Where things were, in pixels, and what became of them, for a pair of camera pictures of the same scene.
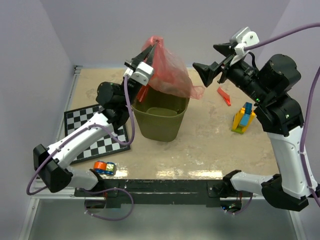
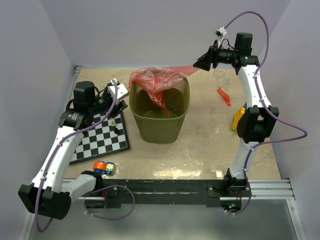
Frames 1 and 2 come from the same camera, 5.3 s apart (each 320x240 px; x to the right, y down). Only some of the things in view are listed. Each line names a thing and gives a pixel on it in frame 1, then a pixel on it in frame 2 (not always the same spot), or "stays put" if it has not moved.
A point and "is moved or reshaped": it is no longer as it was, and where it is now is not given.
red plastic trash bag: [170, 74] is moved or reshaped
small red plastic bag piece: [225, 95] stays put
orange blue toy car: [107, 168] stays put
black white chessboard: [107, 145] stays put
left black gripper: [147, 55] to [117, 108]
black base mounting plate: [155, 192] stays put
